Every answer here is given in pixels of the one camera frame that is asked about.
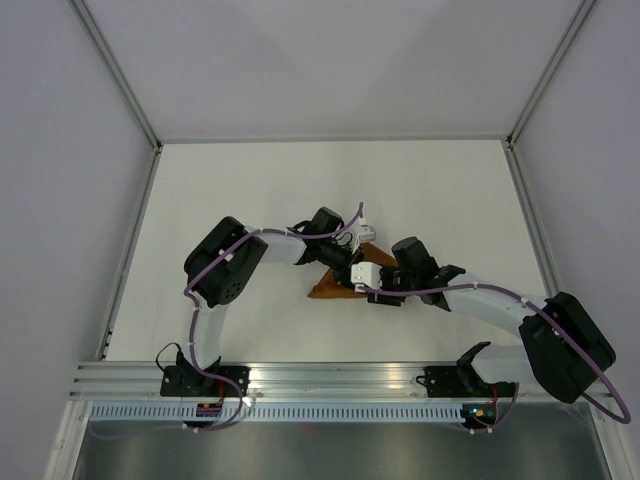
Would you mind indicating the aluminium front rail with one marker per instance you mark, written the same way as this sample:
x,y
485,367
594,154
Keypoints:
x,y
268,381

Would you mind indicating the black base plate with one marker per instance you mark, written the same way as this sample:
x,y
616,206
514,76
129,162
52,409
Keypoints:
x,y
181,382
450,381

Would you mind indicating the white slotted cable duct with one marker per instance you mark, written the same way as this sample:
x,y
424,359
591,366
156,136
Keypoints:
x,y
281,412

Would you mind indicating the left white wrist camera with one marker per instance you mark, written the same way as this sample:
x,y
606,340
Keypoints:
x,y
362,233

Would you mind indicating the brown cloth napkin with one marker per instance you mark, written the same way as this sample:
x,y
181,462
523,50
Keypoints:
x,y
327,287

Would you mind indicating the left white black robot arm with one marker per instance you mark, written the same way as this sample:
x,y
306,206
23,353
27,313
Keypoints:
x,y
221,265

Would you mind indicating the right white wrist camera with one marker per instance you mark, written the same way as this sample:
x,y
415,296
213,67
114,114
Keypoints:
x,y
365,276

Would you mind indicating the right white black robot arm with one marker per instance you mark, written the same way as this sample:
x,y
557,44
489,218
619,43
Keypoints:
x,y
560,347

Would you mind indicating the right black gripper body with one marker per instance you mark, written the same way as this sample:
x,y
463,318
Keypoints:
x,y
395,280

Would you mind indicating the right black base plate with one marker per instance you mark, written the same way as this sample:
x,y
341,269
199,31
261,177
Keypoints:
x,y
450,381

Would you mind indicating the left aluminium frame post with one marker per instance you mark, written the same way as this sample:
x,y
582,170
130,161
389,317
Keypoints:
x,y
99,42

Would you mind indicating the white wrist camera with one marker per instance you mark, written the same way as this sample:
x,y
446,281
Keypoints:
x,y
365,276
362,233

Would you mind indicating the aluminium frame post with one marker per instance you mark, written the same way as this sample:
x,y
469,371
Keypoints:
x,y
561,51
99,42

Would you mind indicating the rear aluminium frame bar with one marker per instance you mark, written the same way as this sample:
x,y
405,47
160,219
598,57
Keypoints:
x,y
337,138

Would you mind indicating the right aluminium frame post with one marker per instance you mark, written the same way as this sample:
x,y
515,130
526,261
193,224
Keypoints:
x,y
561,51

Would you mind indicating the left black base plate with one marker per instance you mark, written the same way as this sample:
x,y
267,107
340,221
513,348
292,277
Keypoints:
x,y
181,382

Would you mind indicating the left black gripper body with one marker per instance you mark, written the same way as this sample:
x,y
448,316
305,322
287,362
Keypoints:
x,y
337,259

